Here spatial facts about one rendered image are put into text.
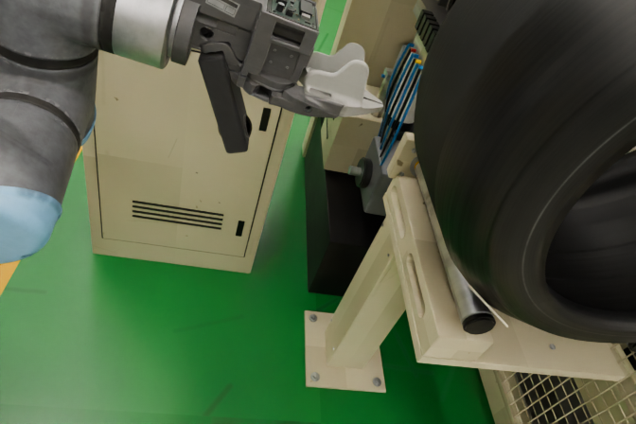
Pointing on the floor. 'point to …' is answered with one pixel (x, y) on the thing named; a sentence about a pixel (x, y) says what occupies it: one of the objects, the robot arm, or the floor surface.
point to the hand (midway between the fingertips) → (367, 108)
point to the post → (366, 307)
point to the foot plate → (315, 328)
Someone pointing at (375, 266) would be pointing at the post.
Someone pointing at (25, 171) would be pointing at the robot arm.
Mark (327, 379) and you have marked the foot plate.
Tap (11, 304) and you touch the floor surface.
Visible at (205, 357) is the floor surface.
